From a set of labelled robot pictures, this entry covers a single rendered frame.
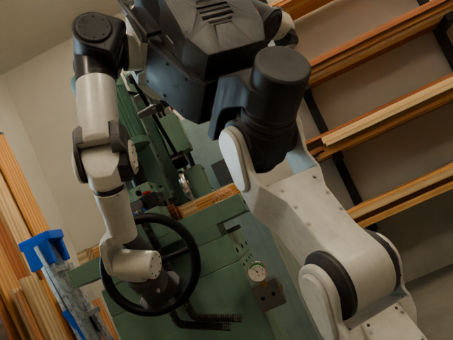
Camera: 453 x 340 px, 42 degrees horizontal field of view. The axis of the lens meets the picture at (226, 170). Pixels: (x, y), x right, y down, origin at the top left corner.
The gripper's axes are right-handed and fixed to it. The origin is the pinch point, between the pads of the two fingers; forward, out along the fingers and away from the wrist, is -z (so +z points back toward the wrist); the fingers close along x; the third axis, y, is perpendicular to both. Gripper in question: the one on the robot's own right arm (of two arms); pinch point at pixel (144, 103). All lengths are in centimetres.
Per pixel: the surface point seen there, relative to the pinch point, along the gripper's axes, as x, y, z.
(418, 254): -77, 246, 101
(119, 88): -11.2, -2.9, -6.6
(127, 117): -3.0, 3.5, -8.0
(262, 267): 54, 35, 14
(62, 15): -243, 50, -56
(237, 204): 35.2, 25.5, 14.7
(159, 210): 36.3, 13.5, -6.7
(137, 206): 32.6, 11.5, -12.6
